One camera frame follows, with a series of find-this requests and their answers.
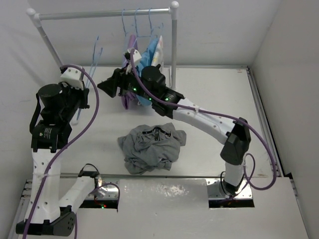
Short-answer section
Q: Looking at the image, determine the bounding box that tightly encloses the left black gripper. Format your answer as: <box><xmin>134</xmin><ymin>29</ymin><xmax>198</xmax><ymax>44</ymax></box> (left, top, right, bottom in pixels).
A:
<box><xmin>58</xmin><ymin>80</ymin><xmax>89</xmax><ymax>121</ymax></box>

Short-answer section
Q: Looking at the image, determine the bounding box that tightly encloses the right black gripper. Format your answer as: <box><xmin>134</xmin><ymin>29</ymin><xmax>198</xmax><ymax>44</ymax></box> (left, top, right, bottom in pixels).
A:
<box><xmin>98</xmin><ymin>62</ymin><xmax>155</xmax><ymax>102</ymax></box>

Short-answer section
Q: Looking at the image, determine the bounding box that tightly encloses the light blue wire hanger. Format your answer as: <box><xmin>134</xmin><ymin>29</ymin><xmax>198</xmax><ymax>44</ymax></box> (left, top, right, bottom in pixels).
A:
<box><xmin>74</xmin><ymin>36</ymin><xmax>103</xmax><ymax>124</ymax></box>

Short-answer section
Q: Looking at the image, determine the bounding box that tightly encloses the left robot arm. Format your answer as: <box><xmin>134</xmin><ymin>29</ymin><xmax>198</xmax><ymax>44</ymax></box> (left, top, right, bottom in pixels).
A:
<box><xmin>15</xmin><ymin>82</ymin><xmax>98</xmax><ymax>238</ymax></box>

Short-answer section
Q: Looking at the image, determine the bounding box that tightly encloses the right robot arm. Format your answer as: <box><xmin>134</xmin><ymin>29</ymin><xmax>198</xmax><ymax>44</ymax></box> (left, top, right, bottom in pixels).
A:
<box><xmin>97</xmin><ymin>64</ymin><xmax>251</xmax><ymax>197</ymax></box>

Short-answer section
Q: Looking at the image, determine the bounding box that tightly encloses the purple t shirt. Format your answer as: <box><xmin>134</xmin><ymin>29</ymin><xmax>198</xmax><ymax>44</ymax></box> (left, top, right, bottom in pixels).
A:
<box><xmin>121</xmin><ymin>34</ymin><xmax>138</xmax><ymax>110</ymax></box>

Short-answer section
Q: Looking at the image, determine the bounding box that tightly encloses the light blue t shirt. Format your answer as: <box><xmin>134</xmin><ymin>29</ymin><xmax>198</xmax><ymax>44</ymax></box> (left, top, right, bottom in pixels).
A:
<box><xmin>136</xmin><ymin>38</ymin><xmax>159</xmax><ymax>107</ymax></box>

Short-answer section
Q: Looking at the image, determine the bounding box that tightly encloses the light blue hanger with purple shirt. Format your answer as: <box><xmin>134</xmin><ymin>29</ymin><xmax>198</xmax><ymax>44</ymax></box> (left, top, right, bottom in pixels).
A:
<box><xmin>121</xmin><ymin>8</ymin><xmax>140</xmax><ymax>60</ymax></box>

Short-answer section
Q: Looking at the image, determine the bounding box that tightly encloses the white patterned t shirt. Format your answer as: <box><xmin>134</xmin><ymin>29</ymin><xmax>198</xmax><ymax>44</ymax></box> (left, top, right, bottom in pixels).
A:
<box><xmin>152</xmin><ymin>36</ymin><xmax>164</xmax><ymax>73</ymax></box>

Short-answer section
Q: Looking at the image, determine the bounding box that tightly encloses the light blue hanger with patterned shirt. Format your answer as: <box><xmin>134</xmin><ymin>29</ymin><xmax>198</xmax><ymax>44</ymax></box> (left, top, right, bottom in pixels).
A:
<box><xmin>148</xmin><ymin>8</ymin><xmax>164</xmax><ymax>40</ymax></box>

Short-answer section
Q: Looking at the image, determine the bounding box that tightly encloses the grey t shirt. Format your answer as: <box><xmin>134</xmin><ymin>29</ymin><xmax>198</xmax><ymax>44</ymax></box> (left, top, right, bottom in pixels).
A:
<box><xmin>117</xmin><ymin>123</ymin><xmax>187</xmax><ymax>175</ymax></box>

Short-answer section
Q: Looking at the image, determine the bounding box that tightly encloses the white garment rack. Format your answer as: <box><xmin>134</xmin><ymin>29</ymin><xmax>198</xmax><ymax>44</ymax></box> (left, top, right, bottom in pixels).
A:
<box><xmin>26</xmin><ymin>1</ymin><xmax>179</xmax><ymax>89</ymax></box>

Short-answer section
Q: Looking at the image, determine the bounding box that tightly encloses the white front cover panel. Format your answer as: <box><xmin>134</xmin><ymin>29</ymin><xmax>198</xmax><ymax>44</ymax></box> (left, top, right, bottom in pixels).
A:
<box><xmin>70</xmin><ymin>178</ymin><xmax>308</xmax><ymax>239</ymax></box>

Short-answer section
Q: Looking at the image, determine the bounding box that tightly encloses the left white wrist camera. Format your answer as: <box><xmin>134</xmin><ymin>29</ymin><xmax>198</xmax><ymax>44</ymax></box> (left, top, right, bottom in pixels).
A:
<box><xmin>60</xmin><ymin>67</ymin><xmax>84</xmax><ymax>90</ymax></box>

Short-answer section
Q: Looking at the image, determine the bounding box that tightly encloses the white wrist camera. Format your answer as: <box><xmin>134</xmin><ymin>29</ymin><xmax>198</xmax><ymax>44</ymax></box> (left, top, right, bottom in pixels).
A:
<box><xmin>123</xmin><ymin>48</ymin><xmax>142</xmax><ymax>75</ymax></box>
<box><xmin>60</xmin><ymin>67</ymin><xmax>84</xmax><ymax>90</ymax></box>

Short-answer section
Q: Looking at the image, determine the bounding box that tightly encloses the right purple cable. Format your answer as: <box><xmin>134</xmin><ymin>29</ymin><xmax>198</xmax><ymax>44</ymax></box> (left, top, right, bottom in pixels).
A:
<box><xmin>126</xmin><ymin>48</ymin><xmax>279</xmax><ymax>200</ymax></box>

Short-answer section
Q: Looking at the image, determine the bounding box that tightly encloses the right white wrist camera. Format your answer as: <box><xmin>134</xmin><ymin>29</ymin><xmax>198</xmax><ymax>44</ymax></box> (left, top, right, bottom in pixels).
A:
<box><xmin>123</xmin><ymin>48</ymin><xmax>142</xmax><ymax>75</ymax></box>

